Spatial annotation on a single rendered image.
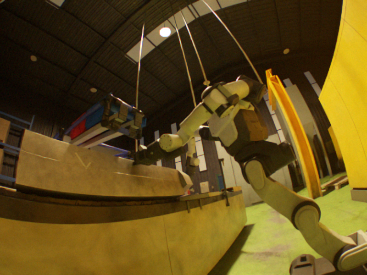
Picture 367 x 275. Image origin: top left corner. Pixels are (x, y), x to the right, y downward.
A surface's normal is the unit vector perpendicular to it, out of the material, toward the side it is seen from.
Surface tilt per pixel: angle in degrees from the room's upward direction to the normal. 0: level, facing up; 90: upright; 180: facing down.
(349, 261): 90
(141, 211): 90
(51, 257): 90
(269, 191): 106
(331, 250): 90
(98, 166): 80
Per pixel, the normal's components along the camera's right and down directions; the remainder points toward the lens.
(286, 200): -0.64, -0.22
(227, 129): -0.89, 0.03
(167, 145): -0.42, -0.03
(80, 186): 0.81, -0.46
